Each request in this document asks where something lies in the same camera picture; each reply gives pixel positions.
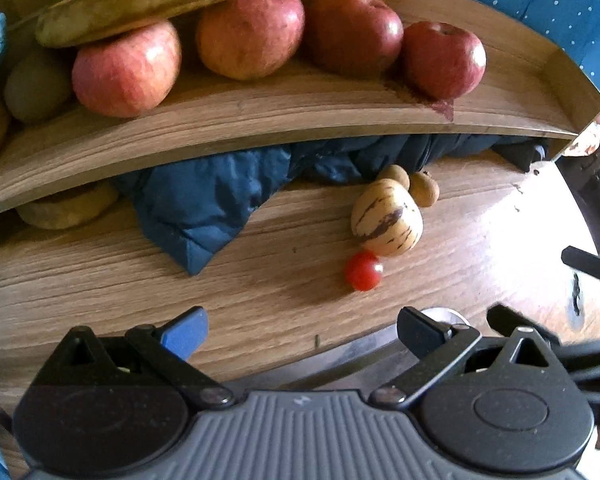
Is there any red apple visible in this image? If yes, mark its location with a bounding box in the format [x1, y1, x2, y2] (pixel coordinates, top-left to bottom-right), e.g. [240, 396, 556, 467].
[71, 19, 182, 119]
[401, 21, 487, 101]
[304, 0, 405, 77]
[196, 0, 306, 81]

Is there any striped pepino melon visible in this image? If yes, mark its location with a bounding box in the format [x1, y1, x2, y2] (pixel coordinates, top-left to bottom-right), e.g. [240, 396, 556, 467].
[351, 178, 424, 258]

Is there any brown longan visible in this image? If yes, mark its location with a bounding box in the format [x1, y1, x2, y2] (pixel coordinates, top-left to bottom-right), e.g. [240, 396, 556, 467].
[408, 171, 440, 208]
[376, 164, 411, 191]

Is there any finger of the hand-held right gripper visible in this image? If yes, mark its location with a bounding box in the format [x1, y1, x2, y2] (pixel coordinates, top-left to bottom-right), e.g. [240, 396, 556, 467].
[561, 246, 600, 282]
[486, 304, 600, 401]

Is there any navy quilted jacket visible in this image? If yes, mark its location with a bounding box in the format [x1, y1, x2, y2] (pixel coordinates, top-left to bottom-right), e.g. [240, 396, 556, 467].
[112, 132, 551, 277]

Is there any blue white-dotted fabric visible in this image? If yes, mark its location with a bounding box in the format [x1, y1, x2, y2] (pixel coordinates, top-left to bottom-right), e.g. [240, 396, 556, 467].
[390, 0, 600, 96]

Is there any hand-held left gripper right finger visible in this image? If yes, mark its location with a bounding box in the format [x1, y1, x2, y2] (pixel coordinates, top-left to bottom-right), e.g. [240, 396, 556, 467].
[370, 306, 571, 408]

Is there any wooden shelf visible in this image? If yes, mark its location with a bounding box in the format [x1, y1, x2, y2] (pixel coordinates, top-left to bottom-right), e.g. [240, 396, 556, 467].
[0, 0, 600, 221]

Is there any pink bedding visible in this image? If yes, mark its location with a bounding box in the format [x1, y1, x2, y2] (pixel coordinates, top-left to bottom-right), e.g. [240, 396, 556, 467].
[562, 92, 600, 158]

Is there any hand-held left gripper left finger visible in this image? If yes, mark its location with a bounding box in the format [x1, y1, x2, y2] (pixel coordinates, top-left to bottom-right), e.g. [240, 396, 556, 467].
[41, 306, 237, 407]

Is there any stainless steel tray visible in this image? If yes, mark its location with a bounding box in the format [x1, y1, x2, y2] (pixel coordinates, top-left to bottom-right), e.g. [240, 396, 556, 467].
[220, 307, 481, 396]

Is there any red cherry tomato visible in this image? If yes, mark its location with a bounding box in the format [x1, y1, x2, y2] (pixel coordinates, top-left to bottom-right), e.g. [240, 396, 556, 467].
[344, 251, 385, 292]

